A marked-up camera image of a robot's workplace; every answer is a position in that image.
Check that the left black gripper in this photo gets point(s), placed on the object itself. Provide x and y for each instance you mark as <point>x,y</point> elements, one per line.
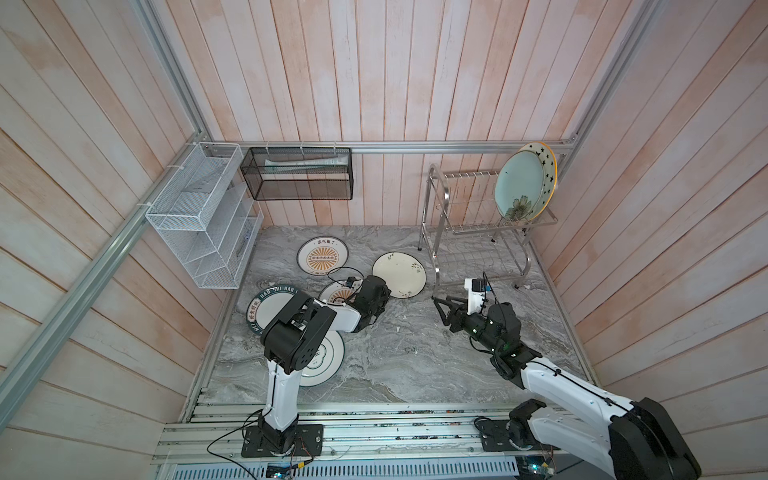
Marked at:
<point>385,293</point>

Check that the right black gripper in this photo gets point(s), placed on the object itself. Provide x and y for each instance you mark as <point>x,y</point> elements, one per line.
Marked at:
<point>453,313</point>

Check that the cream plate with red berries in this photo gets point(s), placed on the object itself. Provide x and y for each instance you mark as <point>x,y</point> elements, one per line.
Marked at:
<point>404,275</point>

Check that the white plate green clover outline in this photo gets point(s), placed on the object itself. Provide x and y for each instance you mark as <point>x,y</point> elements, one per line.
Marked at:
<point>326,362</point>

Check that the mint green flower plate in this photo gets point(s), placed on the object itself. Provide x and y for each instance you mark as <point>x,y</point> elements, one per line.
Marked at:
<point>520,187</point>

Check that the white star patterned plate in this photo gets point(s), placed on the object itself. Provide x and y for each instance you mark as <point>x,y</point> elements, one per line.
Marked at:
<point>549,174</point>

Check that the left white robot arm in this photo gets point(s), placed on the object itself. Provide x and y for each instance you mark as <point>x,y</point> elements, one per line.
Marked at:
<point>291,340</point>

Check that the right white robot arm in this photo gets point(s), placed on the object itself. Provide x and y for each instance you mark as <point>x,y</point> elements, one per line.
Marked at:
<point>626,439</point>

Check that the stainless steel dish rack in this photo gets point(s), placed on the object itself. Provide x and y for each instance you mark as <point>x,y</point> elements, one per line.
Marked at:
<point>465,236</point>

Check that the small sunburst plate far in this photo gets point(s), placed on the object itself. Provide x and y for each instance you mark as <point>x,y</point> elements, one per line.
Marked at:
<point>320,255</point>

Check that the green rim lettered plate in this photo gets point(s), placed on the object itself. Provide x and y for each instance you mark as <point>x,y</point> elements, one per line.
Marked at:
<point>267,304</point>

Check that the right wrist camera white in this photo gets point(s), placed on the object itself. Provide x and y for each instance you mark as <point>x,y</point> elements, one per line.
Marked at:
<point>477,289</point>

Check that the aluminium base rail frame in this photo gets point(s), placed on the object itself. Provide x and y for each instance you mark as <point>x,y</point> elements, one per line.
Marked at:
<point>212,432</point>

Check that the black wire mesh basket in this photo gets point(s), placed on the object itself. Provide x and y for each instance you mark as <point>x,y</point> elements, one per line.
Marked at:
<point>299,173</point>

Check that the white wire mesh shelf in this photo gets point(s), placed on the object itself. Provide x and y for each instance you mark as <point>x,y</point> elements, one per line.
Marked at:
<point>208,219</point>

